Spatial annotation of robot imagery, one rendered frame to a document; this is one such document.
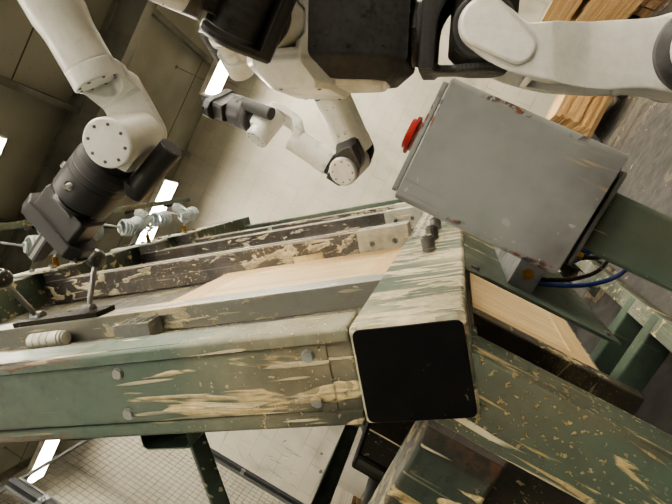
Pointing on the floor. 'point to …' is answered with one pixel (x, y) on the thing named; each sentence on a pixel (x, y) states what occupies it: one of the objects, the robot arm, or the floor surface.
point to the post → (634, 240)
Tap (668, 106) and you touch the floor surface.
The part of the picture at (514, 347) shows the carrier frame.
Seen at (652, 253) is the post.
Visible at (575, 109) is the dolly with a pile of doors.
